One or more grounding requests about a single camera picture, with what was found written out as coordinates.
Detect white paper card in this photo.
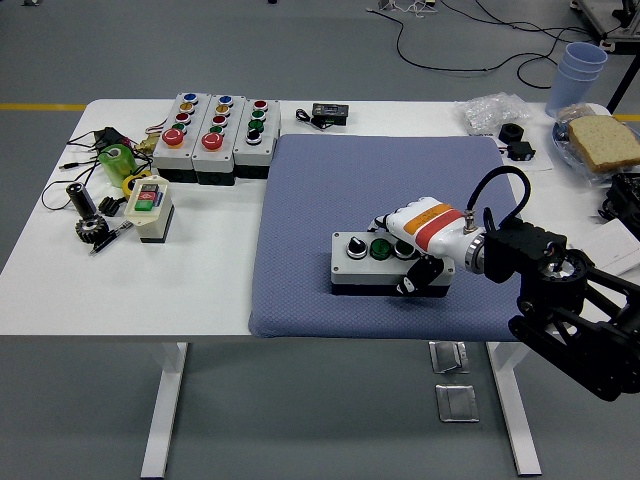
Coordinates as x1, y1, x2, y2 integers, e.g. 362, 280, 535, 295
589, 219, 640, 276

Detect grey four-button control box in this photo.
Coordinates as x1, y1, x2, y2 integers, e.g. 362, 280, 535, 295
329, 230, 456, 299

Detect black metal cylinder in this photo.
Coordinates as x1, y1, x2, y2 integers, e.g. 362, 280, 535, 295
65, 182, 97, 220

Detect black bevel gear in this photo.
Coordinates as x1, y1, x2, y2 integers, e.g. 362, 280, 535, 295
74, 215, 110, 245

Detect grey five-button box, mushroom button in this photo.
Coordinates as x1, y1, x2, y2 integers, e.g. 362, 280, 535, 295
192, 93, 247, 187
151, 92, 211, 182

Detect black meter cable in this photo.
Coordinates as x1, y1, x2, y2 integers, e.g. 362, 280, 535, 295
293, 108, 321, 132

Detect long black floor cable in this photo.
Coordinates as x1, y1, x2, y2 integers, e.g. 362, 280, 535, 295
369, 0, 609, 81

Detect black power adapter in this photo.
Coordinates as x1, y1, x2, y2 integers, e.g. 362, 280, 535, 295
94, 127, 132, 151

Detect black pen tool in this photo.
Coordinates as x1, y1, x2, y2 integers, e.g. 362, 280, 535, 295
88, 220, 134, 257

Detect light blue plastic cup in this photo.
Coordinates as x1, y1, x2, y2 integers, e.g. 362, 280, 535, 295
544, 72, 599, 120
559, 42, 609, 75
556, 63, 602, 84

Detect white table leg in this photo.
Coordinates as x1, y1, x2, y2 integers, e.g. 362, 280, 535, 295
484, 342, 543, 477
139, 342, 190, 480

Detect blue plate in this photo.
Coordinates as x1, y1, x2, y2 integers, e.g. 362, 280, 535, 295
551, 121, 589, 169

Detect small black toothed part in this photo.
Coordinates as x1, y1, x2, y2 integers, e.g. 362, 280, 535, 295
97, 195, 126, 218

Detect white paper sheet under servo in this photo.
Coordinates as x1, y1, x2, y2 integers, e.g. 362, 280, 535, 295
469, 130, 555, 174

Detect cream switch box, red green keys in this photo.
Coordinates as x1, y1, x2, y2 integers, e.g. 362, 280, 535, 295
123, 173, 175, 245

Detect brown bread slice in wrap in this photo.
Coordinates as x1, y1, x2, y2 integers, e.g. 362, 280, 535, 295
556, 103, 614, 125

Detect aluminium frame with black leg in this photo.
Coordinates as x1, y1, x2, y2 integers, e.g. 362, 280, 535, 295
569, 0, 640, 114

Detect blue-grey fabric mat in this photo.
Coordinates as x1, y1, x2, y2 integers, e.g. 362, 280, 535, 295
248, 133, 554, 344

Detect black digital meter module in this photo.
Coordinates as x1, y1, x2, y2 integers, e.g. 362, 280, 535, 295
310, 102, 350, 129

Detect black device with cables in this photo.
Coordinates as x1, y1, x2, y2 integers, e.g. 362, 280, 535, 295
597, 173, 640, 224

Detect white floor cables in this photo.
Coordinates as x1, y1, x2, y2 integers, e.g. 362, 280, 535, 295
364, 0, 441, 16

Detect yellow tape roll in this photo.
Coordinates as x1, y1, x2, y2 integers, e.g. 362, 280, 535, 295
121, 169, 153, 197

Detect green tape roll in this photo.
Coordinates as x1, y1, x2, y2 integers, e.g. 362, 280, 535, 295
97, 143, 137, 189

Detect short black floor cable loop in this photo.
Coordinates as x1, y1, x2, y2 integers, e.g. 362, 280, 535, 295
517, 52, 559, 90

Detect small black servo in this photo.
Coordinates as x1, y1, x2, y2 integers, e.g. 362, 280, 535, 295
499, 141, 536, 163

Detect thin black looped cable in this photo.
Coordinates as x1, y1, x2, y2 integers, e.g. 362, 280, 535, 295
40, 158, 109, 211

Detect white bread slice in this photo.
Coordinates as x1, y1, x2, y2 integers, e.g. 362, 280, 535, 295
566, 115, 640, 174

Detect metal floor socket plate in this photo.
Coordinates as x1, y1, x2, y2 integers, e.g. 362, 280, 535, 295
434, 383, 480, 424
428, 342, 471, 375

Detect grey box with selector knob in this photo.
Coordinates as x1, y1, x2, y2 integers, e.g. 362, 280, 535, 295
233, 98, 282, 180

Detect clear plastic bag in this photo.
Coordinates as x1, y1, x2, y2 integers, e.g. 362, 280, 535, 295
454, 92, 532, 136

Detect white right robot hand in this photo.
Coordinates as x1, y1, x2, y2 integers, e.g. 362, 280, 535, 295
367, 197, 476, 296

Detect black cable with jack plug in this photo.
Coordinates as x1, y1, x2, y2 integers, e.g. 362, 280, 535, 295
58, 130, 107, 171

